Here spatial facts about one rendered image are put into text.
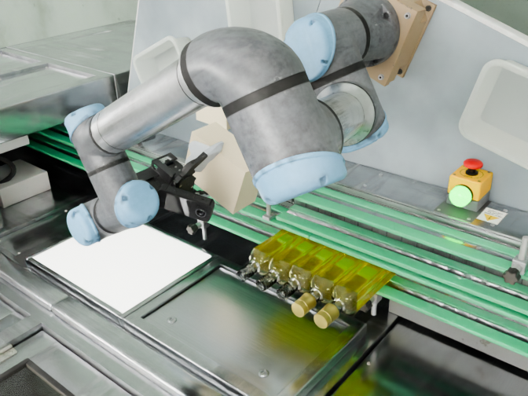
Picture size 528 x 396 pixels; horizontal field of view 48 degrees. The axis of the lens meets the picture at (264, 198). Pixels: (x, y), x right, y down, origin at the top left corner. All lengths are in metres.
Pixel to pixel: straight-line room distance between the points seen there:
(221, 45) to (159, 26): 1.14
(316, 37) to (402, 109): 0.38
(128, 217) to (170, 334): 0.47
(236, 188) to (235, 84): 0.56
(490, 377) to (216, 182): 0.72
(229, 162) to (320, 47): 0.31
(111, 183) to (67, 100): 1.03
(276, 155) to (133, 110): 0.27
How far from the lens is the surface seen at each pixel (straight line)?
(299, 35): 1.12
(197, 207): 1.17
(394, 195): 1.36
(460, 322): 1.32
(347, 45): 1.13
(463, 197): 1.29
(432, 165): 1.42
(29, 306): 1.64
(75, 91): 2.04
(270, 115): 0.70
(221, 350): 1.35
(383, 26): 1.23
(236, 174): 1.23
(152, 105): 0.86
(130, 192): 1.00
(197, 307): 1.47
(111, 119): 0.94
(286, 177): 0.71
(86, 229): 1.09
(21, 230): 2.01
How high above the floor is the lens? 1.95
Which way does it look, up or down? 43 degrees down
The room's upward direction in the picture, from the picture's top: 121 degrees counter-clockwise
